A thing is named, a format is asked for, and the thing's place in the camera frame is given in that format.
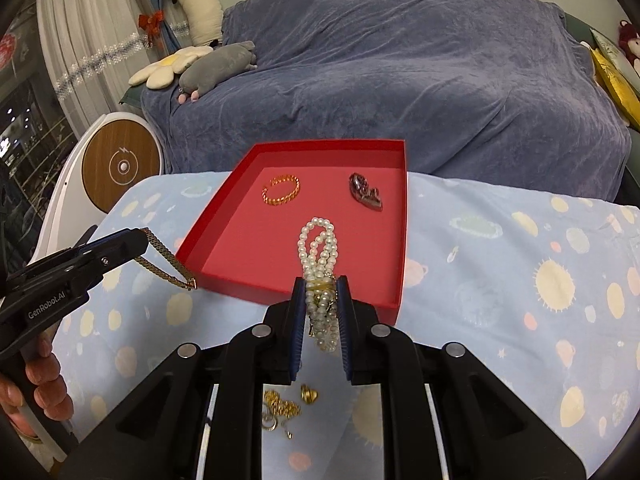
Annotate pearl bracelet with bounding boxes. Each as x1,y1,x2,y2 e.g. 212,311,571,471
298,216,342,354

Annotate gold chain-link bracelet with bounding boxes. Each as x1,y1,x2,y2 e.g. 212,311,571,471
262,174,302,207

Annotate red box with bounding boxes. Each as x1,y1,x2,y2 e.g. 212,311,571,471
175,139,412,325

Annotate white exercise machine wooden disc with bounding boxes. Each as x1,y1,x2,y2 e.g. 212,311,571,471
37,112,163,271

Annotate flower-shaped cushion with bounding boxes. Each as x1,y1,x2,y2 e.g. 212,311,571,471
128,46,213,91

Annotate blue blanket covered sofa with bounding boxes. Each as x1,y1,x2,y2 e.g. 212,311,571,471
140,0,632,193

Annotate gold chain with ring clasp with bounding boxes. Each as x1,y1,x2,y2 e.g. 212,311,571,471
260,389,302,432

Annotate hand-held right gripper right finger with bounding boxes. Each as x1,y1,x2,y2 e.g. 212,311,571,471
336,275,588,480

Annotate dark red hair clip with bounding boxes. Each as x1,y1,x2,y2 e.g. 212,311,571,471
348,172,385,212

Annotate red monkey plush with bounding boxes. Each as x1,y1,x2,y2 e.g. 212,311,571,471
617,19,640,68

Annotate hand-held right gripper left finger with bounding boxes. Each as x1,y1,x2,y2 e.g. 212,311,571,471
57,276,308,480

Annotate blue curtain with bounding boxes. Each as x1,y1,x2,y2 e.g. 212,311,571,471
135,0,193,53

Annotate red curtain bow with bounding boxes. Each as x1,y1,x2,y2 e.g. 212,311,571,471
138,9,166,41

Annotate grey plush toy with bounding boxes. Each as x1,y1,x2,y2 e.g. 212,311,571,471
177,41,259,103

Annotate white sheer curtain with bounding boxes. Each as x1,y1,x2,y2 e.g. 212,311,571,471
35,0,173,136

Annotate silver cushion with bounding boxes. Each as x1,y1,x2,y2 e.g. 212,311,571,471
590,27,636,76

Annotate green sofa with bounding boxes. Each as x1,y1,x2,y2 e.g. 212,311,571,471
119,7,640,206

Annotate white cow plush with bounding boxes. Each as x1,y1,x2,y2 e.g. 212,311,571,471
164,0,224,48

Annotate gold watch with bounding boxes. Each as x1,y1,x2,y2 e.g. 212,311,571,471
136,227,198,291

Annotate person's left hand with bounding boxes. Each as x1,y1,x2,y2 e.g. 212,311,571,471
0,336,75,438

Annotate gold cushion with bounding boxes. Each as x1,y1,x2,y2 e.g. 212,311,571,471
590,47,640,128

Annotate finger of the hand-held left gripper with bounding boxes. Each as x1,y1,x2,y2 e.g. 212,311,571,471
66,228,146,261
74,235,150,287

